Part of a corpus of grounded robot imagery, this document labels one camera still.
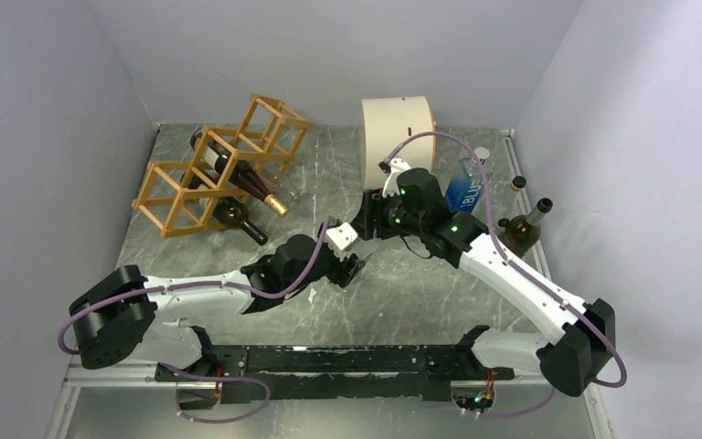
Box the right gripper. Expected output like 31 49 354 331
350 185 426 241

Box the blue square glass bottle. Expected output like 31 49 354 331
444 154 486 213

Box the clear glass bottle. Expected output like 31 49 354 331
510 176 527 192

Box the dark green wine bottle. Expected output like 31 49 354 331
497 198 554 258

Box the dark bottle gold cap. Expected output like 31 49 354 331
203 139 288 217

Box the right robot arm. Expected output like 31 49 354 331
351 168 616 397

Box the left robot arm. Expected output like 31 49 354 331
69 234 366 380

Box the dark bottle black cap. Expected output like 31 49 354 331
213 171 270 246

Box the wooden wine rack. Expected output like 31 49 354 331
133 94 314 238

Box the beige cylindrical box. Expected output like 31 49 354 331
360 96 435 189

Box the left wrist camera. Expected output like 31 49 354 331
324 222 360 259

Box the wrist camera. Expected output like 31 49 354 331
324 222 360 259
378 156 410 198

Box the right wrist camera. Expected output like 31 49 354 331
378 156 410 198

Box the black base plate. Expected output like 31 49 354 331
187 345 515 404

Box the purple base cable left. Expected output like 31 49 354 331
163 363 272 424

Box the aluminium rail frame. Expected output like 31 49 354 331
65 146 620 423

